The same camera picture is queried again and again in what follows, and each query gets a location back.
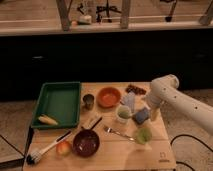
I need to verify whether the blue sponge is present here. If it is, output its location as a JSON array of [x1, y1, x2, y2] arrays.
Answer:
[[132, 107, 149, 125]]

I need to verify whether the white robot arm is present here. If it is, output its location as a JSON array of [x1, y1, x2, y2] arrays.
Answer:
[[145, 74, 213, 135]]

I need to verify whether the orange bowl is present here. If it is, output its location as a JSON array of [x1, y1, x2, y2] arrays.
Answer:
[[96, 87, 121, 108]]

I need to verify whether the dark purple bowl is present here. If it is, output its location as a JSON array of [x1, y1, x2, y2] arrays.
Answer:
[[72, 130, 100, 157]]

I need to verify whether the light blue cloth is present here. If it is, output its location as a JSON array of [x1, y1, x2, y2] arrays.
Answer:
[[121, 92, 135, 111]]

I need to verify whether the dark red grape bunch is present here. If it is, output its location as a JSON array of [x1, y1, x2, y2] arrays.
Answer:
[[125, 84, 146, 95]]

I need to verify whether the metal fork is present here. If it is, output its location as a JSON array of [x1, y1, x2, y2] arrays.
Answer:
[[104, 126, 135, 141]]

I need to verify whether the small metal cup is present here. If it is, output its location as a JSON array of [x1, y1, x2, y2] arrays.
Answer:
[[83, 94, 94, 110]]

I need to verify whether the green plastic tray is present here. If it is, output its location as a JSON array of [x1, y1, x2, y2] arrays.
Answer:
[[31, 82, 81, 129]]

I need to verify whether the red yellow apple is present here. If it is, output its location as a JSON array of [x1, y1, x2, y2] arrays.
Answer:
[[56, 140, 71, 156]]

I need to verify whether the yellow corn cob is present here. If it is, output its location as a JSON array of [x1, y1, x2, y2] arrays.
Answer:
[[38, 115, 58, 125]]

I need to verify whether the black office chair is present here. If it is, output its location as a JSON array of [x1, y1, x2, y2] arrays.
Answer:
[[96, 0, 120, 23]]

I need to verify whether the black floor cable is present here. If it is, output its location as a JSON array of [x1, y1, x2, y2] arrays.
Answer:
[[170, 133, 213, 171]]

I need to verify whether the black handled spatula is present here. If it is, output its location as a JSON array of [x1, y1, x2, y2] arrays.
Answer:
[[81, 115, 102, 130]]

